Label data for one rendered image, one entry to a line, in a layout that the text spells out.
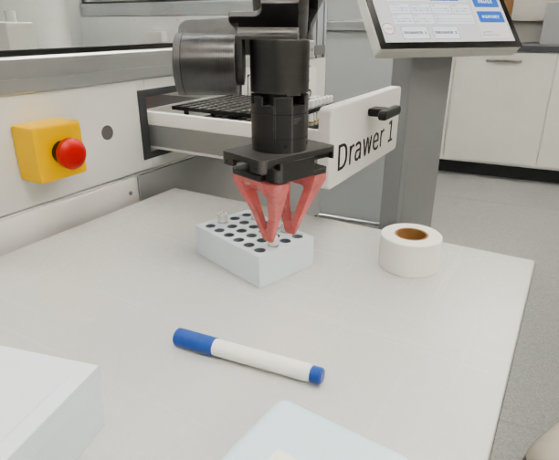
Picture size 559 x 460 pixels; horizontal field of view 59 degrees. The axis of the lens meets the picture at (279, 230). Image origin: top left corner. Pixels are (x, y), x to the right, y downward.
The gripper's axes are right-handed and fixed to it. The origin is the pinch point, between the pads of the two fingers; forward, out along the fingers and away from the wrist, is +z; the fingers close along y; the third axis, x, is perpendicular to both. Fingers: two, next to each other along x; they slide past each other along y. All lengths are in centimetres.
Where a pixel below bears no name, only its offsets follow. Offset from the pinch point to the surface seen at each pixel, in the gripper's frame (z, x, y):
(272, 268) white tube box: 4.1, 0.4, 1.4
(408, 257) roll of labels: 3.3, 9.8, -10.7
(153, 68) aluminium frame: -14.3, -38.9, -8.0
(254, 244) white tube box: 2.2, -2.8, 1.3
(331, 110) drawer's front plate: -10.7, -5.9, -14.3
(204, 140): -4.3, -27.5, -9.2
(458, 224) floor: 80, -84, -212
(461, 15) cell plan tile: -24, -50, -125
